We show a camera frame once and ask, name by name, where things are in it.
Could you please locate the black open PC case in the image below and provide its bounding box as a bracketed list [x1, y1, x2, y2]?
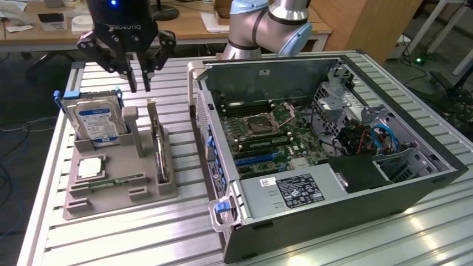
[186, 54, 470, 264]

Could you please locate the grey parts rack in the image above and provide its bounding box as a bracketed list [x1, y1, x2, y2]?
[62, 106, 178, 221]

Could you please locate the white table frame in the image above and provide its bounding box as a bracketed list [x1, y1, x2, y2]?
[403, 0, 473, 77]

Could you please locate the brown cardboard box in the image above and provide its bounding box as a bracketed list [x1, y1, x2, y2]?
[213, 0, 237, 24]

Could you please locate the grey power supply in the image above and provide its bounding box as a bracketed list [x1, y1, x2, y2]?
[239, 163, 350, 219]

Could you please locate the clear plastic bag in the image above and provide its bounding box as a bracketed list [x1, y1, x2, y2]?
[0, 0, 29, 22]

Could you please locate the blue floor cable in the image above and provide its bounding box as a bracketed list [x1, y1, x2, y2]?
[0, 130, 31, 239]

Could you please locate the CPU socket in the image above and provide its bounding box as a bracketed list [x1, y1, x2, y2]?
[241, 113, 278, 136]

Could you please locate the green RAM stick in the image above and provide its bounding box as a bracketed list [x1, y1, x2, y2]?
[87, 175, 143, 191]

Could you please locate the blue wire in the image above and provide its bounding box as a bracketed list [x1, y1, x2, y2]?
[368, 126, 399, 153]

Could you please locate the wooden desk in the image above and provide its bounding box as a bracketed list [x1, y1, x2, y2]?
[0, 0, 332, 60]

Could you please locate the black floor stand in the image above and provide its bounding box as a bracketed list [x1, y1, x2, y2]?
[427, 70, 473, 117]

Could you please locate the black plastic cover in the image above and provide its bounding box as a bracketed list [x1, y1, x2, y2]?
[327, 155, 392, 193]

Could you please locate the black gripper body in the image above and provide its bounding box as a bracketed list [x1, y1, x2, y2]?
[86, 0, 159, 55]

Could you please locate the white paper stack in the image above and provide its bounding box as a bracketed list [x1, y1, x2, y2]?
[199, 12, 231, 34]

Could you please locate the hard disk drive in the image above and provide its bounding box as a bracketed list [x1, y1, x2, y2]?
[53, 88, 125, 147]

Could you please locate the black RAM stick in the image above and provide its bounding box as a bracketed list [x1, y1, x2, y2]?
[239, 132, 293, 149]

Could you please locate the green motherboard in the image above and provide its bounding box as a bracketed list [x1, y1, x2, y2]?
[217, 94, 328, 178]

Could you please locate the wooden cabinet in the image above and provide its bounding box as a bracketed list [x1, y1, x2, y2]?
[312, 0, 423, 64]

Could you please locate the metal disk bay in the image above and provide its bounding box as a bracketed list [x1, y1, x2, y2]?
[311, 66, 370, 134]

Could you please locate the silver CPU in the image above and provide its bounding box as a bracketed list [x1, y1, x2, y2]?
[77, 158, 103, 178]

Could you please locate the black lamp base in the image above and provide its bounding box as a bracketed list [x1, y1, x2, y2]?
[153, 5, 179, 22]

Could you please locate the metal socket cover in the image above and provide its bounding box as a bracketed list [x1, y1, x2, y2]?
[271, 101, 295, 122]

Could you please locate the black chair base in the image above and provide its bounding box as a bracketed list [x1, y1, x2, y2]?
[21, 49, 74, 83]

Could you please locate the blue expansion slot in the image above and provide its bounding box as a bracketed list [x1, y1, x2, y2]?
[234, 151, 278, 166]

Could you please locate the white box black top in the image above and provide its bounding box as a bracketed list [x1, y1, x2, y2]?
[35, 13, 67, 32]

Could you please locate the green graphics card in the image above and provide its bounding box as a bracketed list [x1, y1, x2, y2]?
[145, 98, 174, 183]

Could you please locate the white paper card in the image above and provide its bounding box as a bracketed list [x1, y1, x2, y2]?
[5, 24, 34, 33]

